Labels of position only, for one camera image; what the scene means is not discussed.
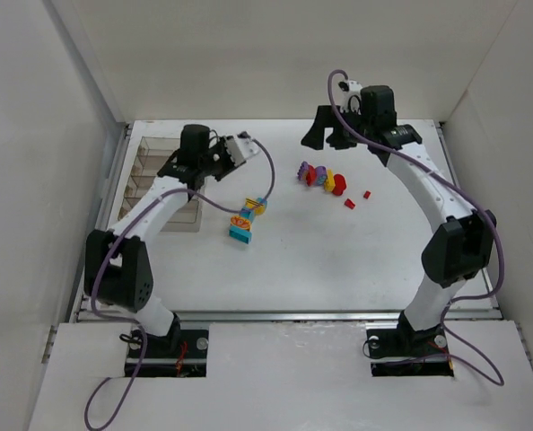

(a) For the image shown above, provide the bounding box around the yellow lego brick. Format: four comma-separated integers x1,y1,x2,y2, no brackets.
323,169,336,193

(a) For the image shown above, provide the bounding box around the clear compartment container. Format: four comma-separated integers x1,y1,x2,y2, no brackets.
116,136,205,233

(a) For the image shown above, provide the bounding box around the red rounded lego brick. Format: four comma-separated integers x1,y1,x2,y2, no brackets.
332,174,347,196

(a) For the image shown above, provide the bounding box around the yellow orange patterned lego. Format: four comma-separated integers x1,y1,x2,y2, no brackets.
231,215,252,231

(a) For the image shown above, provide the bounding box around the teal curved lego brick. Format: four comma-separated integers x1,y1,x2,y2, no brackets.
239,208,256,223

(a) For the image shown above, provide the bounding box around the purple round lego brick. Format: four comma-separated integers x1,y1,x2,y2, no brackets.
314,166,328,187

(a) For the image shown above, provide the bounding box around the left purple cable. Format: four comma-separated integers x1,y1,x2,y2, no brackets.
83,132,276,431

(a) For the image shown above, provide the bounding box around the yellow black striped lego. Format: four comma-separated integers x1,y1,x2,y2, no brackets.
244,198,258,210

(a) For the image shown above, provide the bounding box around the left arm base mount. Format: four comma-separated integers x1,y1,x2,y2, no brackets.
136,328,209,378

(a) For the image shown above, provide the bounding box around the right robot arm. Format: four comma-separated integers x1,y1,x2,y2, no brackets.
301,80,496,358

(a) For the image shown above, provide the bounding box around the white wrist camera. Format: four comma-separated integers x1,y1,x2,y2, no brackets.
338,80,363,114
225,131,260,167

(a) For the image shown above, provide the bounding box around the aluminium front rail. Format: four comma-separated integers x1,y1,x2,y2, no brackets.
71,310,503,323

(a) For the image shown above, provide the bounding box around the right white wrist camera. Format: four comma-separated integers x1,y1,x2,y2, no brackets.
338,80,363,114

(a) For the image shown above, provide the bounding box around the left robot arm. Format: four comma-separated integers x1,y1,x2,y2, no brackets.
84,124,257,351

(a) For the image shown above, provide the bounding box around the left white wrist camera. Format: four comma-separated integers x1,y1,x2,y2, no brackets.
225,131,260,167

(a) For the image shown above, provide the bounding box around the purple cable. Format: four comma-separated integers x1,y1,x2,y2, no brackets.
83,132,276,431
328,69,506,387

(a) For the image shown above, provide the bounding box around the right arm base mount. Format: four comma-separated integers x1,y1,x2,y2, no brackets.
363,326,454,377

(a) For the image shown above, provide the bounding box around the small red lego piece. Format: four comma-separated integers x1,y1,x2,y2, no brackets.
344,198,355,209

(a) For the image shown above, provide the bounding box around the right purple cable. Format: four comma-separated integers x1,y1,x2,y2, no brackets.
328,69,506,387

